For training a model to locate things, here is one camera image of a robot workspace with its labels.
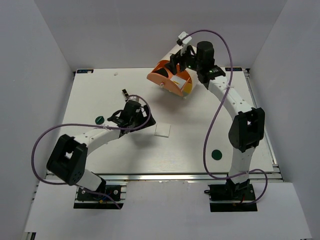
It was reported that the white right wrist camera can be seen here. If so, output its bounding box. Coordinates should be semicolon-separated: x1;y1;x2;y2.
175;31;193;56

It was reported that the blue corner label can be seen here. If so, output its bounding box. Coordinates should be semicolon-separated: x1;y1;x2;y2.
76;69;94;74
224;67;243;72

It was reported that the black square compact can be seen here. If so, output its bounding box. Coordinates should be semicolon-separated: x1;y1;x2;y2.
153;68;169;78

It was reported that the white compact with gold stripe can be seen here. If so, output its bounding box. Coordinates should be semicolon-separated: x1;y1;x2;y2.
170;75;186;88

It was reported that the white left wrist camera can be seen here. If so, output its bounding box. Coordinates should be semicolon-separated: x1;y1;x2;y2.
125;95;140;102

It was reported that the cream cylindrical drawer organizer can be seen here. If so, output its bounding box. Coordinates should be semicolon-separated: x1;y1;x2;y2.
147;45;199;98

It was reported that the blue right corner label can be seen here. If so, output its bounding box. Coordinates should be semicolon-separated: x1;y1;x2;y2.
224;67;243;72

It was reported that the dark green round disc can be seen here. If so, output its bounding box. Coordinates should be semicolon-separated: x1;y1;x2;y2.
211;149;223;161

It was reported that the white square compact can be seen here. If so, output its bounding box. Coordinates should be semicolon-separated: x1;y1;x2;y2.
154;123;171;138

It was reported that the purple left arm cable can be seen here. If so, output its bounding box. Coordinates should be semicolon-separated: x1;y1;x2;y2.
31;94;152;210

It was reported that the yellow middle drawer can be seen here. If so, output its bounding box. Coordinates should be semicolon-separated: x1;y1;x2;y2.
183;82;193;95

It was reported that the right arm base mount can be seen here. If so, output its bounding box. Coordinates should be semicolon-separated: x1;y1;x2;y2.
203;179;258;213

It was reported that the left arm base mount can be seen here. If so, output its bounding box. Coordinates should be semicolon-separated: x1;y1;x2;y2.
73;179;127;210

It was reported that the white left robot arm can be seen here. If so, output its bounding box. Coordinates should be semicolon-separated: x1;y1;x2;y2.
46;100;156;200

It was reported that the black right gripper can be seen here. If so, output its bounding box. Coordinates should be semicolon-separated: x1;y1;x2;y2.
164;43;203;75

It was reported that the blue left corner label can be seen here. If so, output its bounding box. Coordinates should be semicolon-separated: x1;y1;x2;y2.
76;69;94;74

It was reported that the orange top drawer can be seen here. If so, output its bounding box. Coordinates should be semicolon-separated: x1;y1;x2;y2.
146;60;195;91

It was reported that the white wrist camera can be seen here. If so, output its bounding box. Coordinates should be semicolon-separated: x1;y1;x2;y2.
175;31;193;56
125;95;140;102

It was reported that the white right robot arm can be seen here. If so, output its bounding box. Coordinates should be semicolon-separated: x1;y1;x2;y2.
165;40;265;200

